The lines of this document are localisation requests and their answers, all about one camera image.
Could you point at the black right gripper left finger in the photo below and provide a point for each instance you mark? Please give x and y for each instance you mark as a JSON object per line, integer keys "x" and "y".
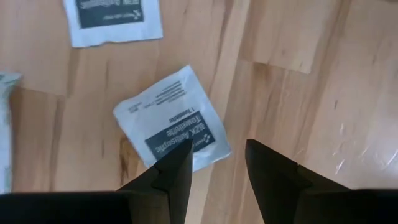
{"x": 174, "y": 186}

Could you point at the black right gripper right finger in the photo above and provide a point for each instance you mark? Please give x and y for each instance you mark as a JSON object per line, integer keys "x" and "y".
{"x": 273, "y": 186}

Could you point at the BZK antiseptic towelette packet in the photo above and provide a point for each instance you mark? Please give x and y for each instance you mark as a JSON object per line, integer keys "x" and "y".
{"x": 168, "y": 124}
{"x": 115, "y": 35}

